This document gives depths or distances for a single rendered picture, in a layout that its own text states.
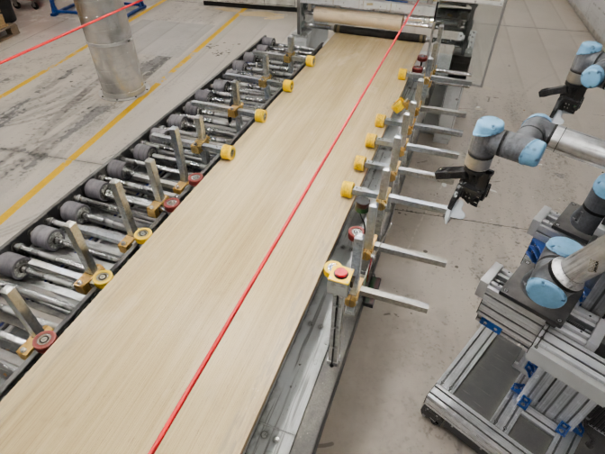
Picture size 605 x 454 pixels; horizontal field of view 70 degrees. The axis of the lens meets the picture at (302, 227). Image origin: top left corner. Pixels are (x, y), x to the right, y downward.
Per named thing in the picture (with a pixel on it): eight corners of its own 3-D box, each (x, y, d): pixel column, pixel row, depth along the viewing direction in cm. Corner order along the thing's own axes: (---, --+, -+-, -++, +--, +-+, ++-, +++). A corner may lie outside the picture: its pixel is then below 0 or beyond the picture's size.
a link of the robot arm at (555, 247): (575, 268, 152) (592, 240, 143) (566, 293, 144) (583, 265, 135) (539, 254, 158) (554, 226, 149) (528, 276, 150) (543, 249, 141)
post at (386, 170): (379, 241, 231) (392, 166, 199) (377, 246, 228) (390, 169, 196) (373, 240, 232) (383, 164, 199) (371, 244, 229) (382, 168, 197)
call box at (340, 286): (352, 284, 146) (354, 268, 141) (347, 300, 142) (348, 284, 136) (332, 278, 148) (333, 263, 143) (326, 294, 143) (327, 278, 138)
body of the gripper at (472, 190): (475, 209, 136) (486, 177, 128) (450, 197, 141) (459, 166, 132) (486, 198, 140) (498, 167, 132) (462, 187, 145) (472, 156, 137)
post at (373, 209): (367, 276, 215) (379, 201, 182) (365, 282, 212) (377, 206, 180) (360, 275, 216) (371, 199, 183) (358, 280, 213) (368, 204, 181)
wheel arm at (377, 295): (427, 309, 183) (428, 303, 180) (426, 315, 181) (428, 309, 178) (329, 282, 194) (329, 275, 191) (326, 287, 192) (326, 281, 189)
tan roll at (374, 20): (463, 35, 372) (466, 20, 364) (462, 40, 364) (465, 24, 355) (306, 17, 409) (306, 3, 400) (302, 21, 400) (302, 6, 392)
